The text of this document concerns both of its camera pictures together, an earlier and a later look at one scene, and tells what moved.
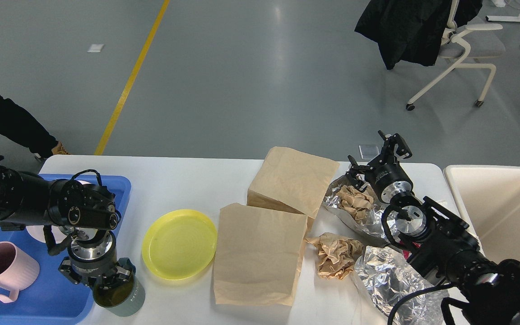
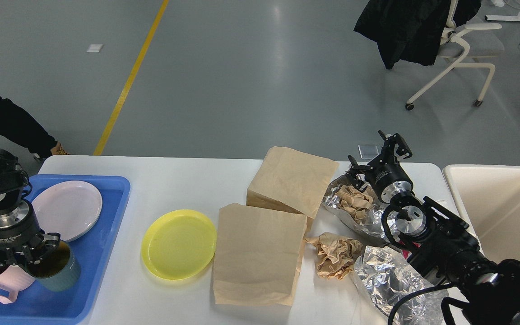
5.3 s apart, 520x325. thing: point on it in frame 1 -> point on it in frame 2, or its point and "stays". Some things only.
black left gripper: x=100 y=261 -> x=13 y=231
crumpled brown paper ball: x=336 y=255 stays
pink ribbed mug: x=5 y=263 stays
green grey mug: x=122 y=299 -> x=59 y=271
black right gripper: x=387 y=170 stays
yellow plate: x=179 y=244 stays
